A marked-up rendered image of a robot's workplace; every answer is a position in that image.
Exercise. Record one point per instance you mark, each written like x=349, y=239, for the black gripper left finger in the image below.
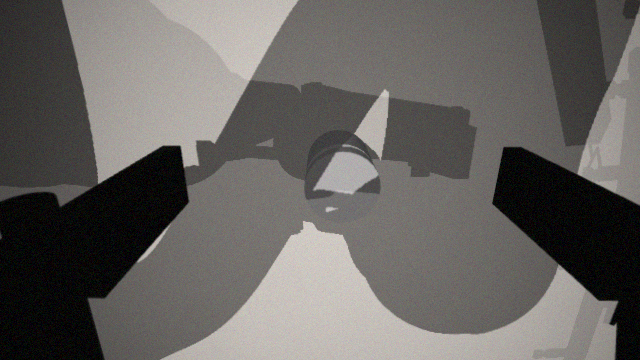
x=52, y=258

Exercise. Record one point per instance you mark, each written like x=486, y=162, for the grey cylinder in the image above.
x=341, y=183

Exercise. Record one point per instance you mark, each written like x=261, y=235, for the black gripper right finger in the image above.
x=590, y=231

